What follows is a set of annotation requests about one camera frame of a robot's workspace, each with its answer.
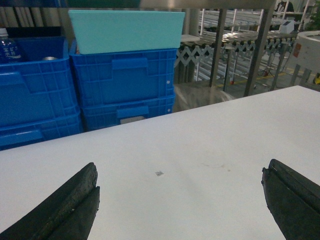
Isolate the clear water bottle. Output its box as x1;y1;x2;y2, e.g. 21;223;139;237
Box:
0;28;22;64

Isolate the blue crate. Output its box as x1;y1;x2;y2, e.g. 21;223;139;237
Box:
81;94;176;131
0;112;83;150
69;40;177;108
0;36;80;127

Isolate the blue crate bottom middle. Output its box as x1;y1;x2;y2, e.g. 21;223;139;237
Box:
0;112;83;150

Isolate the blue crate top middle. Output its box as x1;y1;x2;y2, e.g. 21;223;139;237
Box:
0;36;80;127

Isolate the steel shelf frame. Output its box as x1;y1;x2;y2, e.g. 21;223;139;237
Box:
139;0;277;99

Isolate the roller conveyor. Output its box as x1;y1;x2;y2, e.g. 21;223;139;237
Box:
174;9;303;81

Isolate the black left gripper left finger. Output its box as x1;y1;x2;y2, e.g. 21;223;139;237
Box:
0;162;100;240

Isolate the small QR code sticker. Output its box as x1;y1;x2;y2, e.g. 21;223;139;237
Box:
155;171;164;177

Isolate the teal foam box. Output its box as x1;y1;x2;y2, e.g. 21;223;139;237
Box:
68;9;185;55

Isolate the dark crate behind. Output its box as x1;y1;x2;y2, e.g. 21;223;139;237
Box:
6;26;62;38

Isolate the blue crate top right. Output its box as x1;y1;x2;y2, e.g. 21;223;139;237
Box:
69;40;177;108

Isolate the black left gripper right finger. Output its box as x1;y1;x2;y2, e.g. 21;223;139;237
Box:
261;159;320;240

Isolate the blue crate bottom right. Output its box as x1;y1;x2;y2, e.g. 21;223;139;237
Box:
81;94;176;131

